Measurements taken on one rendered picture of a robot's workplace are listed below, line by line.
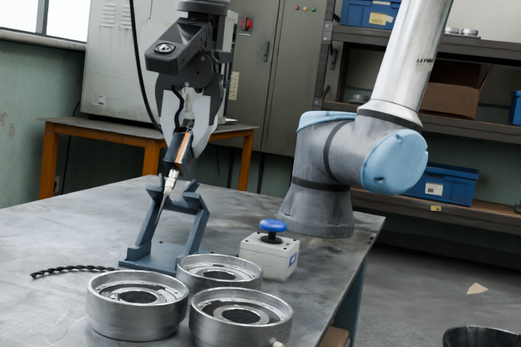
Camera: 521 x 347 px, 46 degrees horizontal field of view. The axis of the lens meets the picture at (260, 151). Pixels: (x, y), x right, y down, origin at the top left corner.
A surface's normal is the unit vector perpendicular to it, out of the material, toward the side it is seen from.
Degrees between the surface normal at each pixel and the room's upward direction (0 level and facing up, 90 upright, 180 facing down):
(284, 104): 90
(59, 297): 0
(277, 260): 90
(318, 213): 73
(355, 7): 90
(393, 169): 97
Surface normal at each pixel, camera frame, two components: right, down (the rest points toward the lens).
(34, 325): 0.13, -0.99
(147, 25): -0.29, 0.07
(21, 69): 0.95, 0.15
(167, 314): 0.69, 0.17
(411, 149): 0.52, 0.29
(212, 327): -0.51, 0.04
